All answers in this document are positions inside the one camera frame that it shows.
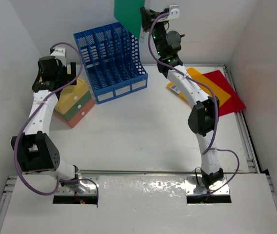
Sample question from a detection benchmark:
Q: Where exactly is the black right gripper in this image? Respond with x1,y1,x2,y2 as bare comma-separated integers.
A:
142,6,170,56

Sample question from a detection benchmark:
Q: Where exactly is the green folder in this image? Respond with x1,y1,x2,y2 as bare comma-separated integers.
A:
114,0,145,42

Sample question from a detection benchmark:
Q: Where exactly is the yellow drawer box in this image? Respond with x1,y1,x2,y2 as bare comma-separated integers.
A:
55,78,89,114

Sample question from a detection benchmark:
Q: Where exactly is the pink bottom drawer box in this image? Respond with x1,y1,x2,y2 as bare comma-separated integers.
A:
53,100,94,128

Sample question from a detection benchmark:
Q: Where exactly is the orange folder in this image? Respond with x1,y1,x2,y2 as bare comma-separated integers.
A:
167,67,232,109

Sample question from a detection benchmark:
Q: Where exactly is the red folder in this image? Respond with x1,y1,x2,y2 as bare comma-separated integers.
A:
204,70,246,116

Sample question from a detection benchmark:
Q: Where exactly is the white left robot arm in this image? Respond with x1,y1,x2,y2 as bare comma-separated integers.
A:
11,55,79,195

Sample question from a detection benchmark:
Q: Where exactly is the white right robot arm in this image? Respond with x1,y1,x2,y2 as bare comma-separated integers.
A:
140,6,224,188

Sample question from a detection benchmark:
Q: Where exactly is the blue file organizer rack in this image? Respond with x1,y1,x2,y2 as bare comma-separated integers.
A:
74,22,148,104

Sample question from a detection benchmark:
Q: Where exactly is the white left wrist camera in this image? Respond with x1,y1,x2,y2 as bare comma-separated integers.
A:
50,47,67,67

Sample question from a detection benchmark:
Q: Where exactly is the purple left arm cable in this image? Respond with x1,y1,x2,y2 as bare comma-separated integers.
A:
14,42,99,195

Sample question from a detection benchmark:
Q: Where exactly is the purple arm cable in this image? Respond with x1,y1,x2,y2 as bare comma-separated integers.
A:
14,42,99,195
148,12,240,197

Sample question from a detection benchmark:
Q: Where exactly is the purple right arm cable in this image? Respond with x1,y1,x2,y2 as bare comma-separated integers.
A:
148,12,240,197

